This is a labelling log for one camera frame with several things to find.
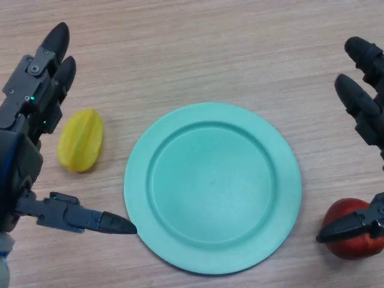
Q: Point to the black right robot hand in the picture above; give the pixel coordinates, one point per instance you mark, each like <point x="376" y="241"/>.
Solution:
<point x="361" y="99"/>

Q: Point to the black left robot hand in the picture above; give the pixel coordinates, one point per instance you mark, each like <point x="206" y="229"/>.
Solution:
<point x="21" y="150"/>

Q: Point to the red apple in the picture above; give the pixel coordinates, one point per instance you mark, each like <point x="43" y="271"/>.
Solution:
<point x="351" y="249"/>

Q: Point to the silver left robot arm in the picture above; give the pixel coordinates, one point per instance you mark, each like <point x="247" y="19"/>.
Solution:
<point x="4" y="264"/>

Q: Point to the green round plate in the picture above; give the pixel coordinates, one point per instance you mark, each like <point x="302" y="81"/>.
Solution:
<point x="213" y="186"/>

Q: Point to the yellow starfruit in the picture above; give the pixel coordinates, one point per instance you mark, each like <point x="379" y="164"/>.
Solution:
<point x="81" y="141"/>

